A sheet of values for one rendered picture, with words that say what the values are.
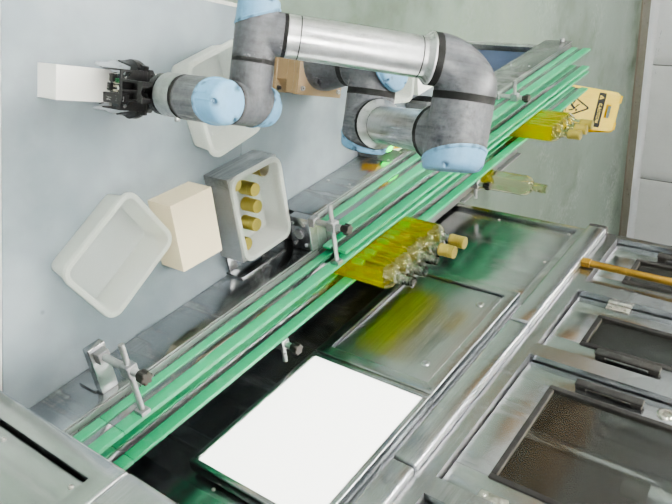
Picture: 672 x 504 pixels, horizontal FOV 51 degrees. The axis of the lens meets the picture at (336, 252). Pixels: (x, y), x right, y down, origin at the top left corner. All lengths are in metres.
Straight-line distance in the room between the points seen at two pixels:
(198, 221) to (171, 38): 0.39
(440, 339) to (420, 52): 0.78
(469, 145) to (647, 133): 6.64
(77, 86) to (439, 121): 0.66
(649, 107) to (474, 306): 6.05
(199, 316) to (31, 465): 0.62
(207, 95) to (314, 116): 0.84
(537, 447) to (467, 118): 0.71
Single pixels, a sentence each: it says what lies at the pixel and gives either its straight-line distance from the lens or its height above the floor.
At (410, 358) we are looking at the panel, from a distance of 1.73.
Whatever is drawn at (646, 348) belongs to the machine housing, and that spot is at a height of 1.65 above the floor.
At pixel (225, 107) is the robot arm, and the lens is 1.15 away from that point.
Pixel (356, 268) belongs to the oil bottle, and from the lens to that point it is 1.83.
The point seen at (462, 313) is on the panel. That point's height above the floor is 1.23.
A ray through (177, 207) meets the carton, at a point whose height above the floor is 0.82.
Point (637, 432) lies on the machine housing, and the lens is 1.65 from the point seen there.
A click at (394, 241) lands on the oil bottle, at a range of 1.90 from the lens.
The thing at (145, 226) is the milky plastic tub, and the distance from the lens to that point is 1.57.
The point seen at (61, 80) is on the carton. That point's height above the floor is 0.81.
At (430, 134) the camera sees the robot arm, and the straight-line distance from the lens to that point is 1.32.
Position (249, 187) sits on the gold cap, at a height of 0.81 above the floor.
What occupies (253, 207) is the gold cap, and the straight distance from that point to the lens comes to 1.73.
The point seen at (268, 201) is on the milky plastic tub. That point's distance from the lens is 1.80.
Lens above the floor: 1.97
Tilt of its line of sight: 35 degrees down
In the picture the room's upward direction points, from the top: 105 degrees clockwise
